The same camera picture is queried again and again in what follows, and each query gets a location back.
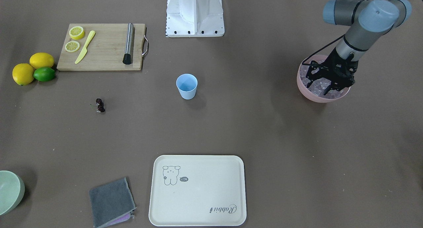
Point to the lower lemon half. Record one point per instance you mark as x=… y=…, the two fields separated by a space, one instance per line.
x=72 y=46

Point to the upper lemon half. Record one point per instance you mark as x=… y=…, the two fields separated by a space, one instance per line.
x=76 y=32

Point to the mint green bowl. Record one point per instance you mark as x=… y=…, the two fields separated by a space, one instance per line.
x=12 y=189

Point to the dark cherry pair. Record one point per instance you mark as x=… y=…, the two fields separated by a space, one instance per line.
x=98 y=106

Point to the cream rabbit tray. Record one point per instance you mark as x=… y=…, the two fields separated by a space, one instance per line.
x=198 y=190

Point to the lemon half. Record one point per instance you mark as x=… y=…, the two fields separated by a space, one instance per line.
x=76 y=32
x=72 y=46

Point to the steel muddler black tip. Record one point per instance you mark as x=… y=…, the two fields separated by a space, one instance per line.
x=128 y=54

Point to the pile of ice cubes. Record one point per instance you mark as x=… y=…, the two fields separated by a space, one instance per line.
x=332 y=93

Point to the yellow plastic knife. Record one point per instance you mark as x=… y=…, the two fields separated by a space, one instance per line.
x=84 y=50

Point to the grey folded cloth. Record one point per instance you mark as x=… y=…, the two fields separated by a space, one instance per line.
x=111 y=203

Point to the lower yellow lemon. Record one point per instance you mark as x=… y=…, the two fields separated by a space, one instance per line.
x=23 y=74

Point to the blue plastic cup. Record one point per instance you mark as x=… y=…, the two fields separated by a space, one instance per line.
x=187 y=86

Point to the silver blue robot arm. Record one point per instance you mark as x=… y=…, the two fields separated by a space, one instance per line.
x=367 y=20

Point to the pink bowl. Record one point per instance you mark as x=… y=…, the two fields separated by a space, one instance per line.
x=317 y=96

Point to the upper yellow lemon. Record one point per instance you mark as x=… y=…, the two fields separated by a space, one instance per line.
x=41 y=59

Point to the green lime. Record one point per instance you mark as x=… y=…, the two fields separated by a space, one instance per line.
x=44 y=74

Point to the bamboo cutting board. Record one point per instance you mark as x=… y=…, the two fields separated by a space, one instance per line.
x=107 y=48

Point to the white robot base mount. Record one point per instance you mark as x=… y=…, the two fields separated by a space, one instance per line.
x=194 y=18

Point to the yellow lemon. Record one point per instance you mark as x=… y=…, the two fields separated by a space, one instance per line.
x=23 y=74
x=41 y=59

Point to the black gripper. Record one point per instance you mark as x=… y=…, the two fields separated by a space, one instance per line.
x=334 y=64

